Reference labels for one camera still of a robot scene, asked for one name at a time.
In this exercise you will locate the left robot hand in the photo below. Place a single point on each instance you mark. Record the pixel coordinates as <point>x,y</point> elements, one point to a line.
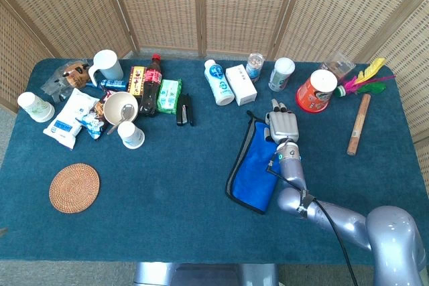
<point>2,231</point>

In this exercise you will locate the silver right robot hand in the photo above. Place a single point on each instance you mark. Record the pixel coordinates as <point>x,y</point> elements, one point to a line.
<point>285,125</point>

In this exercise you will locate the grey and blue cloth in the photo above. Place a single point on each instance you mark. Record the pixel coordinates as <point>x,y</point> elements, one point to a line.
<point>251,172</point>

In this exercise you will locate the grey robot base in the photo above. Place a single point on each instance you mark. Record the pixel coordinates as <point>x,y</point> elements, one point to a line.
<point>201,274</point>

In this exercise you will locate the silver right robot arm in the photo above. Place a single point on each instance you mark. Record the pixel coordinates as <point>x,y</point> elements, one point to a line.
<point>388,232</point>

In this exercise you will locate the orange instant noodle cup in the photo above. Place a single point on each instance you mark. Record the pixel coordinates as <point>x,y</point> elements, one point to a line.
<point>316,93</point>

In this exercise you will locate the white and green canister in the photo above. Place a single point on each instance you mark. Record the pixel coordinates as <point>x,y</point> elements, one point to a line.
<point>281,76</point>

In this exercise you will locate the white carton box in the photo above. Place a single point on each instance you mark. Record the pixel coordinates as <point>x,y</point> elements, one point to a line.
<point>241,86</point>

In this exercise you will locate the clear jar colourful contents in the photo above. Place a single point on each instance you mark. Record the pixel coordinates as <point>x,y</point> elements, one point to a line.
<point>254,68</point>

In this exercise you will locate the wooden rolling pin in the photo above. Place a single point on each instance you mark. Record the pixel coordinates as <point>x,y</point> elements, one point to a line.
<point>358,125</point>

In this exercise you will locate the white bottle blue label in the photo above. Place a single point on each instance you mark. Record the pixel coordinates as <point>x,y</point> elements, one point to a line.
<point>219,83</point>

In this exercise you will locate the clear plastic package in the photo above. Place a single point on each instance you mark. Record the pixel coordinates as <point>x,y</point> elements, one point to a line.
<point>338,65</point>

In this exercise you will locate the round woven rattan coaster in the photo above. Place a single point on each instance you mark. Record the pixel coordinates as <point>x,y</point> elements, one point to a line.
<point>74,188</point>

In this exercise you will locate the colourful feather shuttlecock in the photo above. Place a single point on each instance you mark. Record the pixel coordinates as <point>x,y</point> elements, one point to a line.
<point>367,83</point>

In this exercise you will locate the black stapler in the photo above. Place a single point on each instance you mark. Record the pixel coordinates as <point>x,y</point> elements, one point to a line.
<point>184,113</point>

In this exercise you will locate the green wet wipes pack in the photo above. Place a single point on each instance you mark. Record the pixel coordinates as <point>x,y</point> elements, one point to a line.
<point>169,95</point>

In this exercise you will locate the paper cup with green print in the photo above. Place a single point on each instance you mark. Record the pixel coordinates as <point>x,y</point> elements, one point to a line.
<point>35,106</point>

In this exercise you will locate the blue carpet table cover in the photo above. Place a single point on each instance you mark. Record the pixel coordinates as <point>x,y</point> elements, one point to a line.
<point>174,192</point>

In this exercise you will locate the white snack bag blue label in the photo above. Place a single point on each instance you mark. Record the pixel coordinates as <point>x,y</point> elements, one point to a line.
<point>68,117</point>

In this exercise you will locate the cola bottle red label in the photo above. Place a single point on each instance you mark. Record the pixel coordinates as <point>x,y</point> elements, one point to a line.
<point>151,85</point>

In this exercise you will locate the brown and blue snack bag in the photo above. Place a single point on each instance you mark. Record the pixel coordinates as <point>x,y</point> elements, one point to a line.
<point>95,120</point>

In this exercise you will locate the paper cup with blue print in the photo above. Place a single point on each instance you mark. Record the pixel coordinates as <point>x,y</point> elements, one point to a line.
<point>131,135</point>

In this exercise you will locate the yellow and red snack box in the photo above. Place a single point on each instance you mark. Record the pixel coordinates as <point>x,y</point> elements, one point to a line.
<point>136,81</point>

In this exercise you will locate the metal spoon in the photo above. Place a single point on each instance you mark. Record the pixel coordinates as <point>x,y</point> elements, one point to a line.
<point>126,110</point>

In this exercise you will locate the beige bowl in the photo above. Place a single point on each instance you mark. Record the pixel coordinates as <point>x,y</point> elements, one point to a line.
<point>114,108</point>

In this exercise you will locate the wicker folding screen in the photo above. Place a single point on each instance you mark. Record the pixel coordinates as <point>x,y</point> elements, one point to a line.
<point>167,4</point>

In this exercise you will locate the clear bag with brown bread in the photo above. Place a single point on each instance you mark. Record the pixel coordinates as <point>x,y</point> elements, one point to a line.
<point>72,76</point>

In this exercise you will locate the small blue tube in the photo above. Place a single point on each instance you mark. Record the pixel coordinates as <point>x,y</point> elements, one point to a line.
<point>112,84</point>

